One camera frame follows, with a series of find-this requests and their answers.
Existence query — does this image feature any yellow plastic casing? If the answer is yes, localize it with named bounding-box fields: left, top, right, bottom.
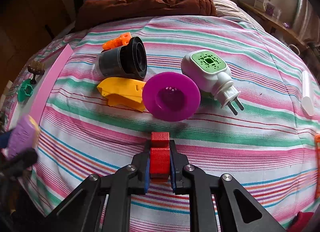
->
left=97, top=77, right=145, bottom=112

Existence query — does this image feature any wooden side shelf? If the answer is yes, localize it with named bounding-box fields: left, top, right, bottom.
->
left=237, top=0, right=308, bottom=52

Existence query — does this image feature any orange plastic connector block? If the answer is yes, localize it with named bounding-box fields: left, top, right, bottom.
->
left=102, top=32, right=132, bottom=51

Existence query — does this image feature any green plastic flanged piece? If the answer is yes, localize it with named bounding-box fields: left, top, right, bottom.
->
left=17, top=79, right=34, bottom=102

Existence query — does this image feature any purple box on shelf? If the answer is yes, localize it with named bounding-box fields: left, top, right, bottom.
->
left=265, top=2, right=275, bottom=16

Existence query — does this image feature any white green plug-in diffuser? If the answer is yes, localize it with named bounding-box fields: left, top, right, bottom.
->
left=181, top=49, right=244, bottom=115

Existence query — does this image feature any striped pink green bedspread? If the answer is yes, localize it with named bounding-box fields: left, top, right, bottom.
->
left=16, top=16, right=319, bottom=228

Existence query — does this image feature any magenta plastic funnel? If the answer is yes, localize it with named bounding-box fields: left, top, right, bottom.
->
left=142, top=72, right=201, bottom=122

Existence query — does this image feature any pink white cardboard box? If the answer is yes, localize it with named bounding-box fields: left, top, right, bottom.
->
left=4, top=44, right=73, bottom=131

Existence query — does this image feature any brown peg board toy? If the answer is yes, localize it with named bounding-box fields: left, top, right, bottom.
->
left=27, top=61, right=45, bottom=85

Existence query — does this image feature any red plastic clip block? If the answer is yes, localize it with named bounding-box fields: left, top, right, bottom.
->
left=150, top=132, right=170, bottom=182

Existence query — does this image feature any black grey filter cup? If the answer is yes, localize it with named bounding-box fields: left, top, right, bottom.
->
left=95, top=36, right=147, bottom=80

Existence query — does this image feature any purple oval perforated case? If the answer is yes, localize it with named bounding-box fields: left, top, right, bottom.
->
left=7, top=115, right=40, bottom=159

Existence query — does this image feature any translucent white plastic tube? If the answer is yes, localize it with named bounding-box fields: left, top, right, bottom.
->
left=301, top=71, right=314, bottom=116

